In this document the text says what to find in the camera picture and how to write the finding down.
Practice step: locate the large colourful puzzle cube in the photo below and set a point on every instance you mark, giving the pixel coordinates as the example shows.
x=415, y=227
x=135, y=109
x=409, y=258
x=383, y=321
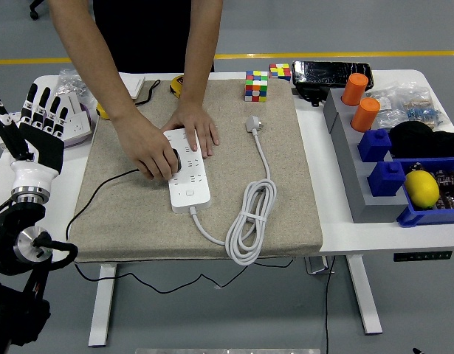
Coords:
x=256, y=86

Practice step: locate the yellow round tape measure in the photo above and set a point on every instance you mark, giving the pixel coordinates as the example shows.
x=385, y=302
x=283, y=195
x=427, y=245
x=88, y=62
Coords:
x=101, y=110

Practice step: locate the grey block holder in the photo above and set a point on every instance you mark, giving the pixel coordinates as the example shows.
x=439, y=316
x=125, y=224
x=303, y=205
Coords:
x=359, y=184

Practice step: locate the person's right hand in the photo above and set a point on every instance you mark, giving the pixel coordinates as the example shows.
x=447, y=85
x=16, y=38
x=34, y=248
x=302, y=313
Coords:
x=149, y=147

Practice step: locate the small colourful puzzle cube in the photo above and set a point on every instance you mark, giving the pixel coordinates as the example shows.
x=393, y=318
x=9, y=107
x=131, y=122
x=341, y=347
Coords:
x=280, y=72

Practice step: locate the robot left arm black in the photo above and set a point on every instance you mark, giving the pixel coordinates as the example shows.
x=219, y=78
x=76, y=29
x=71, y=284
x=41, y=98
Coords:
x=16, y=317

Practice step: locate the clear bag of screws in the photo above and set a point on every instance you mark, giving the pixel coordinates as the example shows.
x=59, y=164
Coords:
x=71, y=86

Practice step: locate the black cloth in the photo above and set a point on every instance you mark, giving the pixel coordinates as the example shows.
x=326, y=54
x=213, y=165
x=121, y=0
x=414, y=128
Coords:
x=418, y=140

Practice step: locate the black plastic-wrapped device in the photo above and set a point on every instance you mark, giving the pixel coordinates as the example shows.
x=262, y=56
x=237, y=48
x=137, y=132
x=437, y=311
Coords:
x=330, y=73

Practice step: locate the white table leg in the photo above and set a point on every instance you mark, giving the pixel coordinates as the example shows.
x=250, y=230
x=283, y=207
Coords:
x=103, y=306
x=363, y=295

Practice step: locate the person's left hand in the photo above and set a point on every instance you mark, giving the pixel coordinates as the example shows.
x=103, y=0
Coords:
x=199, y=123

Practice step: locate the clear bag of blue components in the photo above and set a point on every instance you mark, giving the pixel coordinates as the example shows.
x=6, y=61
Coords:
x=426, y=108

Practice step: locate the yellow square tape measure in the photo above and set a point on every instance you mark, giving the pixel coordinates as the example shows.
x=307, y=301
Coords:
x=176, y=86

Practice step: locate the blue block with knob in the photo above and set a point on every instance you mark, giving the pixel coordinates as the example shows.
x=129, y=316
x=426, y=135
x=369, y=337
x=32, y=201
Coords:
x=374, y=145
x=386, y=178

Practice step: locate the grey-brown mat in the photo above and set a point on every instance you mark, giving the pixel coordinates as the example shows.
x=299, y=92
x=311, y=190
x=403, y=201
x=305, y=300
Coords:
x=248, y=221

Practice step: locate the orange cylinder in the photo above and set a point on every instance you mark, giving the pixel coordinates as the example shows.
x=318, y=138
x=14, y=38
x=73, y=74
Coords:
x=365, y=114
x=354, y=88

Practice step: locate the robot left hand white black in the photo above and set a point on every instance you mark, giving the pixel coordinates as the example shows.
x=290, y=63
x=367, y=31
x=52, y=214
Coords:
x=38, y=147

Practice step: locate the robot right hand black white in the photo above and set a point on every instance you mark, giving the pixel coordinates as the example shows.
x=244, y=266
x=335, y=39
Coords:
x=418, y=351

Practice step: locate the black plug adapter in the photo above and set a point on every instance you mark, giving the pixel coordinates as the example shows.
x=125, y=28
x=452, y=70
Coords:
x=176, y=160

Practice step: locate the blue plastic bin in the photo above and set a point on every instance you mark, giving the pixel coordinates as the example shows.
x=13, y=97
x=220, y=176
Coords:
x=426, y=217

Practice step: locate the clear bag of white parts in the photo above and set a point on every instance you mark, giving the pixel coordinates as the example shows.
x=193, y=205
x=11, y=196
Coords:
x=385, y=107

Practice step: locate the black office chair base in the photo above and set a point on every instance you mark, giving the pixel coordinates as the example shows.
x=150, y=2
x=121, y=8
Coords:
x=34, y=14

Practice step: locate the small black part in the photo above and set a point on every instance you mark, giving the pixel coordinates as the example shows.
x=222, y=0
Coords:
x=415, y=167

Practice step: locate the silver box under table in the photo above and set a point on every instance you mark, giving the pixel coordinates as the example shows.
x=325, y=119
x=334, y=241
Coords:
x=315, y=265

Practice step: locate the person's right forearm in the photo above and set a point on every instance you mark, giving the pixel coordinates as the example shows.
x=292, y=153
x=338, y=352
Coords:
x=90, y=55

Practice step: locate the black table control panel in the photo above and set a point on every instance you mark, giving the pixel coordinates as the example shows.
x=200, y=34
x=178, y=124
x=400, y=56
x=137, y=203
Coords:
x=422, y=256

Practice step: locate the yellow lemon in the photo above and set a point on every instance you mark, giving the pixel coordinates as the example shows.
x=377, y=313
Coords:
x=421, y=190

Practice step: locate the white flat wall switch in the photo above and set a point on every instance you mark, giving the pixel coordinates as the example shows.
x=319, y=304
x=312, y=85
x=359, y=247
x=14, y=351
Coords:
x=136, y=85

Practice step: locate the white switch panel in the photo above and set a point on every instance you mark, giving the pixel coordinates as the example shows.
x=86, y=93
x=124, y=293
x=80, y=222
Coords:
x=74, y=105

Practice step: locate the person's left forearm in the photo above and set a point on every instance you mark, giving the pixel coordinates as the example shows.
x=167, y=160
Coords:
x=199, y=48

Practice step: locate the dark cylindrical capacitors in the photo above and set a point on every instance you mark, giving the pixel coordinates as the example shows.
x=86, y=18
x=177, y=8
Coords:
x=450, y=191

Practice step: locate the white socket panel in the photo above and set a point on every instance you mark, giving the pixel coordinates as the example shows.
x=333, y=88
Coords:
x=79, y=127

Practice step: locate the purple bowl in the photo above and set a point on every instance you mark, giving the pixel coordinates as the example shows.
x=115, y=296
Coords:
x=77, y=142

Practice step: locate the white power strip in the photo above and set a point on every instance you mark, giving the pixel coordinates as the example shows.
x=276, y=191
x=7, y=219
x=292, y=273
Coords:
x=189, y=191

